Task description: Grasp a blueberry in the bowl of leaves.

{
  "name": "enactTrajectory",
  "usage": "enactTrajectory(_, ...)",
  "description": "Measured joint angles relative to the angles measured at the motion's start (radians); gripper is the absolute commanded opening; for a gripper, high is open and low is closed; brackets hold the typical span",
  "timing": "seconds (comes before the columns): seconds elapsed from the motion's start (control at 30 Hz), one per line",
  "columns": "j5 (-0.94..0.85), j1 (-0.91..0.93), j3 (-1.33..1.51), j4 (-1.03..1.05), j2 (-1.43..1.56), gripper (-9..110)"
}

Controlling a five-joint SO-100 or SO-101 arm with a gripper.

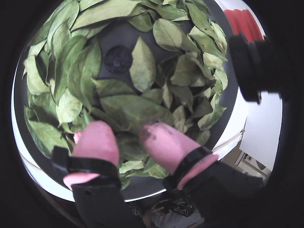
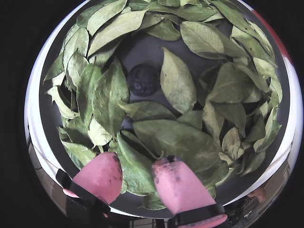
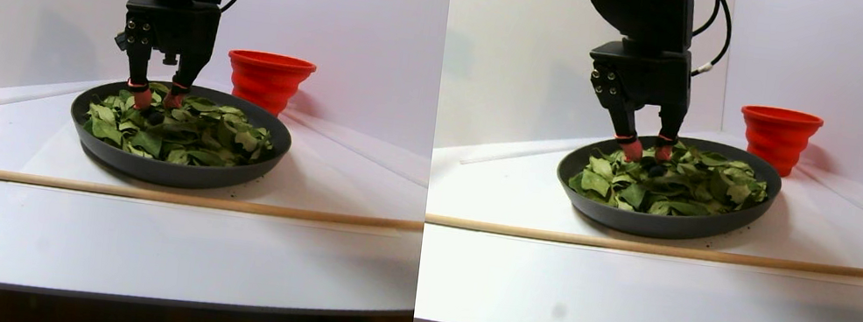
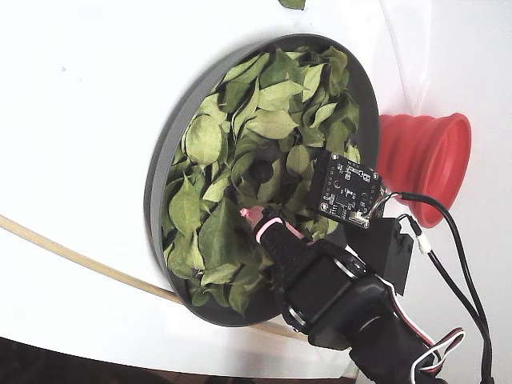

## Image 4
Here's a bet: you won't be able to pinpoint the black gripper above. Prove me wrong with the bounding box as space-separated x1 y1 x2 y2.
241 204 368 350

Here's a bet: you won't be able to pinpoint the pile of green leaves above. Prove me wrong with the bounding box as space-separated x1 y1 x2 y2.
161 45 362 318

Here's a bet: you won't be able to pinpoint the grey round bowl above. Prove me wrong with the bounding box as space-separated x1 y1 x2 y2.
142 33 381 328

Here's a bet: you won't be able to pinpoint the red collapsible silicone cup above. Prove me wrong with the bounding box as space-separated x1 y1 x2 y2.
377 112 473 230

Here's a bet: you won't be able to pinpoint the light wooden strip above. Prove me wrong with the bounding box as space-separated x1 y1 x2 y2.
0 214 310 342

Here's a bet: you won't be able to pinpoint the black camera circuit board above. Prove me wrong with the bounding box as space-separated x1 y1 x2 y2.
306 151 386 231

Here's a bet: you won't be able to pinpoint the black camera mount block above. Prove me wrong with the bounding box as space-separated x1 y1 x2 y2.
338 215 415 298

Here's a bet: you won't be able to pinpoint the thin black cable, white connector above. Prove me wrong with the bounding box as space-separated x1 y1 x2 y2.
398 213 494 361

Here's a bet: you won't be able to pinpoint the thick black cable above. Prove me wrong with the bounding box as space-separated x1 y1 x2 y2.
399 191 498 384

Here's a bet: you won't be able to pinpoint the white red black servo wires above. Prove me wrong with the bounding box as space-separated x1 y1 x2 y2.
382 279 467 379

